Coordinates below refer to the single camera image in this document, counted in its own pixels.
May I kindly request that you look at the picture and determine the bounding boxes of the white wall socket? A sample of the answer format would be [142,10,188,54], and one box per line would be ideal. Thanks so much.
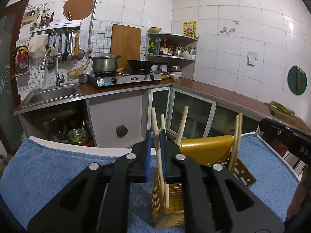
[246,51,258,66]

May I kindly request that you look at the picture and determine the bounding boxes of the kitchen counter cabinet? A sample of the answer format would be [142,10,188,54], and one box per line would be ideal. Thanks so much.
[14,78,273,148]

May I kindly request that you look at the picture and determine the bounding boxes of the steel wall rack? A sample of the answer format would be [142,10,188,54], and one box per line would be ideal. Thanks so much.
[30,21,82,36]

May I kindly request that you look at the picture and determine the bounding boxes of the green vegetables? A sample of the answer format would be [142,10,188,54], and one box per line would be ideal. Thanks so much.
[270,101,295,114]

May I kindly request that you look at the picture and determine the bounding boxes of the yellow wall poster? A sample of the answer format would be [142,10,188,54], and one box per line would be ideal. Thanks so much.
[183,21,197,38]

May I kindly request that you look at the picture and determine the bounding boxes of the hanging wooden spatula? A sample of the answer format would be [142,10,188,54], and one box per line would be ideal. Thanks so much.
[73,28,80,56]

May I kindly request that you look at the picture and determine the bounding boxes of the red label bottle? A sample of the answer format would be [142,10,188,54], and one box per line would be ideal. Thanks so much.
[160,37,169,54]

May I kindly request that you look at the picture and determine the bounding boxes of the brown framed glass door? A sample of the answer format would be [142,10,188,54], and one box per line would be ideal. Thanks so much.
[0,3,31,156]

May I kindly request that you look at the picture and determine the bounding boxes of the steel sink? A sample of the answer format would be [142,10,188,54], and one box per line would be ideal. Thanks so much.
[21,84,82,105]

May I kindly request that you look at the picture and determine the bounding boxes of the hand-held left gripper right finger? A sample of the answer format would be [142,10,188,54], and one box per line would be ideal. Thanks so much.
[159,133,285,233]

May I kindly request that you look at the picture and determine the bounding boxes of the wire wall basket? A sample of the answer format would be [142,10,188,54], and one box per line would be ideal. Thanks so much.
[15,64,31,76]

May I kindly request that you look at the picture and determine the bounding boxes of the yellow red gloves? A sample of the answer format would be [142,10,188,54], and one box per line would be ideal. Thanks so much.
[15,46,31,66]

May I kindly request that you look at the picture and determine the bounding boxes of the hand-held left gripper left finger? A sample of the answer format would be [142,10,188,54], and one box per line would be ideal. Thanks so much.
[28,130,156,233]

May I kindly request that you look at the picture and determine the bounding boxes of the hanging white cloth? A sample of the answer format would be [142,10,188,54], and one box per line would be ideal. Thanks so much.
[29,36,47,59]

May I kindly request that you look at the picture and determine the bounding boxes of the brown wooden board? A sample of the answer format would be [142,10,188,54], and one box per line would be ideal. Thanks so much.
[266,103,311,134]

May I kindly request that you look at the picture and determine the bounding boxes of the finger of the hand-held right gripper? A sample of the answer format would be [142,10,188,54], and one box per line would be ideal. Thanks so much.
[258,118,292,151]

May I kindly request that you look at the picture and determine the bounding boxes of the green round board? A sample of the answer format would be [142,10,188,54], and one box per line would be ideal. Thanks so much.
[287,65,308,95]

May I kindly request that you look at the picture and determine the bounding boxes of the rectangular wooden cutting board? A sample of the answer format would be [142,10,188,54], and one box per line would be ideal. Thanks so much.
[111,24,142,68]

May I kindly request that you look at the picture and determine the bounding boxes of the black wok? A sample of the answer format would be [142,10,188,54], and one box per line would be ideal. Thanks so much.
[126,59,159,70]

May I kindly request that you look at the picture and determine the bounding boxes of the hanging black ladle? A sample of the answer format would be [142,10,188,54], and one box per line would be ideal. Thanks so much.
[61,29,70,62]

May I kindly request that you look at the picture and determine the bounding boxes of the teapot wall decal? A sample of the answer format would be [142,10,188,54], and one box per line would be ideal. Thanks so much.
[220,21,237,34]

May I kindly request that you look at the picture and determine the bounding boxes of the hanging straw brush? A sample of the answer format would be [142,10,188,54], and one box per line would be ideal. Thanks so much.
[294,66,303,91]

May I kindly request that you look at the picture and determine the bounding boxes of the steel cup with utensils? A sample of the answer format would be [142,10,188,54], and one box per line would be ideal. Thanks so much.
[39,12,54,30]

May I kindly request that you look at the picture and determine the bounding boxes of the person's right hand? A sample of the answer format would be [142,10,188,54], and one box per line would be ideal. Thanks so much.
[286,170,309,224]

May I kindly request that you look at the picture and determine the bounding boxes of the hanging steel ladle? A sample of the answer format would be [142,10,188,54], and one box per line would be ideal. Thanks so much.
[67,29,75,62]

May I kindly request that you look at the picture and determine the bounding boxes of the steel faucet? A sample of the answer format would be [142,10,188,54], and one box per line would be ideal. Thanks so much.
[40,47,65,88]

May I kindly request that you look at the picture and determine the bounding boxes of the steel gas stove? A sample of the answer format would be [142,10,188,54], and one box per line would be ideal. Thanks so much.
[87,69,163,88]

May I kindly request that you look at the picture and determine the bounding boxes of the steel basin with greens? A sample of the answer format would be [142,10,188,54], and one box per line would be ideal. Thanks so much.
[66,128,89,145]

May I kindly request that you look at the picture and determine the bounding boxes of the metal wall pipe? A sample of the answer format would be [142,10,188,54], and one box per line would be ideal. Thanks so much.
[88,0,104,54]

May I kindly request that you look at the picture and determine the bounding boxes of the blue fleece blanket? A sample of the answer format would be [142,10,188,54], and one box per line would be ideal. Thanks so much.
[0,132,302,233]

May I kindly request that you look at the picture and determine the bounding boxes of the round wooden board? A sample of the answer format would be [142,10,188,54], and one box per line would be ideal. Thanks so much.
[63,0,95,21]

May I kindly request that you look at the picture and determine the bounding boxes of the gold slotted utensil holder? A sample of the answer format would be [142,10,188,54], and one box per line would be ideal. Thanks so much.
[151,135,257,229]

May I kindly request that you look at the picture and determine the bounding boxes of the beige electrical box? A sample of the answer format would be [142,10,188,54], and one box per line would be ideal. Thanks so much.
[22,10,40,25]

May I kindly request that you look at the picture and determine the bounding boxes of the yellow hose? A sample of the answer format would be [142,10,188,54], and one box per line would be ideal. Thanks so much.
[67,59,91,77]

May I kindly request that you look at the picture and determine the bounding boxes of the steel pot with lid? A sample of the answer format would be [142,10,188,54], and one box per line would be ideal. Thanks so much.
[89,51,121,73]

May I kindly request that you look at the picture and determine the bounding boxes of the grey corner shelf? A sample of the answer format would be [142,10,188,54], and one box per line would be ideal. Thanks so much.
[145,33,198,80]

